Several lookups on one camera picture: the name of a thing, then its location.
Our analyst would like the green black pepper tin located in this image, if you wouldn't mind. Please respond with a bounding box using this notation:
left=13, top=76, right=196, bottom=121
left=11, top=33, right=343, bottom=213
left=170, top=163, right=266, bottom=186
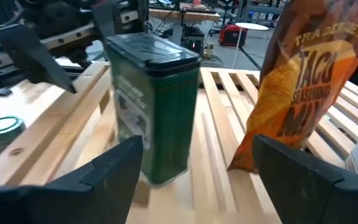
left=104, top=32, right=203, bottom=187

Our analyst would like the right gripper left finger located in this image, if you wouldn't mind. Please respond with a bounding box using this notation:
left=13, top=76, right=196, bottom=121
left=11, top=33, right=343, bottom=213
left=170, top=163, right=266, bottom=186
left=0, top=134, right=144, bottom=224

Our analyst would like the light wood workbench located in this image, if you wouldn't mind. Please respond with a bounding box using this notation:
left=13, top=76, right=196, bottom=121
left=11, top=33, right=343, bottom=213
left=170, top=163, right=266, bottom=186
left=149, top=2, right=221, bottom=23

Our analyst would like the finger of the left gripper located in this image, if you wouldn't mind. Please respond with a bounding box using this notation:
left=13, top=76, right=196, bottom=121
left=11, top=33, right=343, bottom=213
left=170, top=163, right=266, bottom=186
left=91, top=0, right=118, bottom=40
left=0, top=24, right=78, bottom=95

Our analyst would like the red tool case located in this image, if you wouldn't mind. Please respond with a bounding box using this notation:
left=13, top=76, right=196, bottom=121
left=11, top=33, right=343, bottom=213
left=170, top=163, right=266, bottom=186
left=218, top=24, right=249, bottom=49

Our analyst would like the white round side table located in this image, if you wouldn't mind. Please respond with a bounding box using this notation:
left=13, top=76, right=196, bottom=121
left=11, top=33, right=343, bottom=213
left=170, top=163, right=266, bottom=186
left=231, top=22, right=270, bottom=70

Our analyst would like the oregano jar with green lid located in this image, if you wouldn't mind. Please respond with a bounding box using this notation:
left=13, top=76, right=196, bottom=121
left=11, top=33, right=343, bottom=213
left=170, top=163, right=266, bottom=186
left=0, top=115, right=27, bottom=159

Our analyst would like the wooden slatted shelf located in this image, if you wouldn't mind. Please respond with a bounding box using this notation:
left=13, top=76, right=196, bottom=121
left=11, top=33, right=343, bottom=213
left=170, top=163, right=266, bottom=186
left=0, top=60, right=358, bottom=224

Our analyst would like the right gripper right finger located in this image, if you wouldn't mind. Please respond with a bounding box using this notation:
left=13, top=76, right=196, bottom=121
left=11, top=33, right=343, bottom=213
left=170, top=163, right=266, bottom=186
left=252, top=134, right=358, bottom=224

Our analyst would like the orange taco seasoning packet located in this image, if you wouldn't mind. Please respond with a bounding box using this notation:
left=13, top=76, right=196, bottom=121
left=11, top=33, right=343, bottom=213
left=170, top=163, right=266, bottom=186
left=227, top=0, right=358, bottom=174

